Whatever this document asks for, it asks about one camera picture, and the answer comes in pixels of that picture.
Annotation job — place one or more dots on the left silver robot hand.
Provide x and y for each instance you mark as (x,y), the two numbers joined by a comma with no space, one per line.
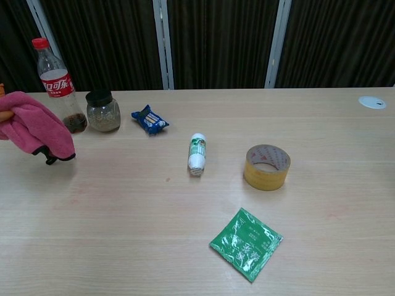
(5,115)

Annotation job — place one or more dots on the pink microfiber cloth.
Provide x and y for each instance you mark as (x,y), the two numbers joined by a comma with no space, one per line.
(34,123)

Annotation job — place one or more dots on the cola bottle red label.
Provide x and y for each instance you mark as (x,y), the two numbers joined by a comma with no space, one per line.
(57,86)

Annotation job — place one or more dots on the dark ribbed partition panel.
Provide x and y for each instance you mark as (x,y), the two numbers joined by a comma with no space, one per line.
(12,46)
(222,46)
(108,46)
(339,46)

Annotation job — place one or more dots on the glass jar black lid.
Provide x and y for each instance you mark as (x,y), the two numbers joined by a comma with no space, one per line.
(103,115)

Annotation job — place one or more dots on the blue snack packet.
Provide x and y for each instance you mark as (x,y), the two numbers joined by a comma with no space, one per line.
(150,121)

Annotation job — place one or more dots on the small white bottle green label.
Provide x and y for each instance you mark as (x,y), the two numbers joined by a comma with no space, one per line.
(197,154)

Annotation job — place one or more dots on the yellow tape roll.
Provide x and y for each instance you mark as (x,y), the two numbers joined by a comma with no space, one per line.
(262,179)

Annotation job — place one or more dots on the green foil sachet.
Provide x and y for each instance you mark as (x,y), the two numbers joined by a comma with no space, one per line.
(247,243)

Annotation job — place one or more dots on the grey partition post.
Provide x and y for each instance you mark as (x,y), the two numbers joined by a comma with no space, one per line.
(163,46)
(36,12)
(277,46)

